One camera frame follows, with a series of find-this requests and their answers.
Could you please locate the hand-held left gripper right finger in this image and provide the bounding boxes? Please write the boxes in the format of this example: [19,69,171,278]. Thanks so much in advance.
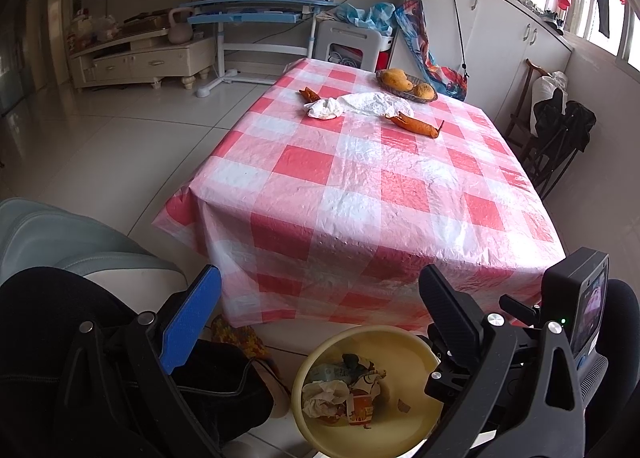
[412,264,586,458]

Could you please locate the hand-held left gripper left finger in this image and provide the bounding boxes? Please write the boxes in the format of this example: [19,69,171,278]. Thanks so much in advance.
[50,264,223,458]

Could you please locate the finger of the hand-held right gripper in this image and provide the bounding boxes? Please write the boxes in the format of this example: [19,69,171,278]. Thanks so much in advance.
[424,330,476,401]

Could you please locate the yellow plastic bin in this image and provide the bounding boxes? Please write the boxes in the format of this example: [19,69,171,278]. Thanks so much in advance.
[291,324,446,456]

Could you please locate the red patterned wrapper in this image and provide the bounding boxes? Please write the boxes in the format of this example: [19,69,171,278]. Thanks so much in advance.
[345,390,377,426]

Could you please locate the white tissue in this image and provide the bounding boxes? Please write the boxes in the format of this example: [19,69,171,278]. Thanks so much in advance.
[301,380,351,419]
[303,98,346,119]

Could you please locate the colourful knitted slipper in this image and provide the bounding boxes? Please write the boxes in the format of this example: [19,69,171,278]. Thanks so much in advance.
[210,314,292,419]

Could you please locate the person's left leg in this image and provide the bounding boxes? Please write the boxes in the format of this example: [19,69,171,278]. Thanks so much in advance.
[0,265,275,458]

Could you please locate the grey white sofa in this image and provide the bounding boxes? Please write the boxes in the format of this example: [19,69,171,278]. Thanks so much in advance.
[0,197,188,289]

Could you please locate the red checked tablecloth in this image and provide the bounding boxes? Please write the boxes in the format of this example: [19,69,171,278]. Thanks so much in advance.
[152,58,568,333]

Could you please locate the black jacket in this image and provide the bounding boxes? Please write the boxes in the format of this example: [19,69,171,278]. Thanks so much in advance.
[532,88,597,153]

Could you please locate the orange carrot with stem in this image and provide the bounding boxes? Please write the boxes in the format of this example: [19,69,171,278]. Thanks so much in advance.
[387,111,446,139]

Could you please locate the white sack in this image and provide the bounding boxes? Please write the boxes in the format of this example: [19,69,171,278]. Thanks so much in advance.
[531,70,568,103]

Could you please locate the white plastic bag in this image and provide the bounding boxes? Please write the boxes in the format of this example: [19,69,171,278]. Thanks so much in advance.
[340,92,416,119]

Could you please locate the woven basket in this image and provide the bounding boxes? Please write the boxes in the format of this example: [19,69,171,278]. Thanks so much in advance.
[375,68,439,103]

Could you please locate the dark wooden chair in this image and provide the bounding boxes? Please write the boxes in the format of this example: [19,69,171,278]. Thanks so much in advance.
[505,58,581,199]

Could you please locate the cream cabinet with drawers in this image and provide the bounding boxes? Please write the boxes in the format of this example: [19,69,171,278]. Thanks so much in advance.
[67,28,216,91]

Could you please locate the white cupboard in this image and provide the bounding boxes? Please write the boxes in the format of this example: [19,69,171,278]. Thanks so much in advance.
[390,0,573,129]

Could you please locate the colourful printed bag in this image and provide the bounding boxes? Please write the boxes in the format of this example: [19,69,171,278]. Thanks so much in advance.
[395,0,468,101]

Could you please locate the pink kettlebell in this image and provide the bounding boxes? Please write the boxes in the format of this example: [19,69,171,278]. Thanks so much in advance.
[167,8,195,44]

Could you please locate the white plastic stool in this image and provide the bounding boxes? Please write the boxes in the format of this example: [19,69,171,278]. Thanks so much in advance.
[315,20,396,69]

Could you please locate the pale plastic bags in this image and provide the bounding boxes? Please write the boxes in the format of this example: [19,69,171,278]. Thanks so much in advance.
[70,12,118,46]

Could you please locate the blue patterned cloth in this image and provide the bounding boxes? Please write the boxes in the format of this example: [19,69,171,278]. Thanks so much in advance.
[332,2,396,36]

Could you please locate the blue white desk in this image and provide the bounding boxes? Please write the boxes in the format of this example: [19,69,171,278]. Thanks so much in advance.
[179,0,343,98]

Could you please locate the black strap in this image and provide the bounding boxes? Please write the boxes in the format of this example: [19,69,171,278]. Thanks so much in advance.
[422,0,471,83]

